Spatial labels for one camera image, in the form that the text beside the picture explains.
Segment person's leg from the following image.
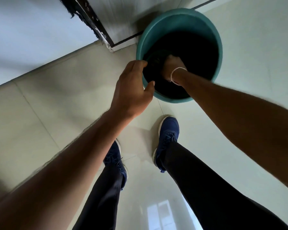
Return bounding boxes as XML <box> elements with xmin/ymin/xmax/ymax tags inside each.
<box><xmin>162</xmin><ymin>141</ymin><xmax>288</xmax><ymax>230</ymax></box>
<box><xmin>73</xmin><ymin>163</ymin><xmax>126</xmax><ymax>230</ymax></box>

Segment person's right leg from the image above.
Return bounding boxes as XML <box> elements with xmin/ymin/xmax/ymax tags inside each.
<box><xmin>162</xmin><ymin>141</ymin><xmax>288</xmax><ymax>230</ymax></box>

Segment person's blue shoe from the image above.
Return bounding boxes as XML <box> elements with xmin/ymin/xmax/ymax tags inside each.
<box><xmin>152</xmin><ymin>115</ymin><xmax>180</xmax><ymax>173</ymax></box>
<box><xmin>103</xmin><ymin>139</ymin><xmax>129</xmax><ymax>191</ymax></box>

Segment person's left blue shoe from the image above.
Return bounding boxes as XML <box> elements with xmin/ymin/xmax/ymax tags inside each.
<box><xmin>103</xmin><ymin>139</ymin><xmax>129</xmax><ymax>191</ymax></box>

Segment person's left leg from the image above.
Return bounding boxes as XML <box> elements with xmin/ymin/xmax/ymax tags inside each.
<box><xmin>73</xmin><ymin>163</ymin><xmax>126</xmax><ymax>230</ymax></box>

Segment dark door frame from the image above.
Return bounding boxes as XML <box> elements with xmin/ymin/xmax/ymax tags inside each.
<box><xmin>58</xmin><ymin>0</ymin><xmax>115</xmax><ymax>50</ymax></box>

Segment person's left forearm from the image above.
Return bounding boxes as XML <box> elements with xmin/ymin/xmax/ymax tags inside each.
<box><xmin>0</xmin><ymin>109</ymin><xmax>135</xmax><ymax>230</ymax></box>

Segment person's right forearm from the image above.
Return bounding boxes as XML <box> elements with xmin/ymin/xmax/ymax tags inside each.
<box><xmin>171</xmin><ymin>69</ymin><xmax>288</xmax><ymax>197</ymax></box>

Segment dark wet cloth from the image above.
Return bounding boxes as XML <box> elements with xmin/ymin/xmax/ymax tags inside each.
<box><xmin>143</xmin><ymin>31</ymin><xmax>219</xmax><ymax>99</ymax></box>

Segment person's right blue shoe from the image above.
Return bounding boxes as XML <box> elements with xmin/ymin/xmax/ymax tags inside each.
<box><xmin>152</xmin><ymin>115</ymin><xmax>180</xmax><ymax>173</ymax></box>

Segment white thread bracelet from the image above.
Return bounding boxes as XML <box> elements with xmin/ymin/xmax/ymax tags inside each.
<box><xmin>170</xmin><ymin>67</ymin><xmax>188</xmax><ymax>86</ymax></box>

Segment person's right hand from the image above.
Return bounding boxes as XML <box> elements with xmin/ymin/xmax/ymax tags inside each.
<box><xmin>161</xmin><ymin>54</ymin><xmax>188</xmax><ymax>81</ymax></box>

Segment teal plastic bucket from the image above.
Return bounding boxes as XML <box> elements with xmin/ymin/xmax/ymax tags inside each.
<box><xmin>136</xmin><ymin>8</ymin><xmax>223</xmax><ymax>103</ymax></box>

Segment person's left hand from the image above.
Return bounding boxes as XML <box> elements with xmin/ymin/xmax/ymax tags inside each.
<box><xmin>110</xmin><ymin>60</ymin><xmax>156</xmax><ymax>119</ymax></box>

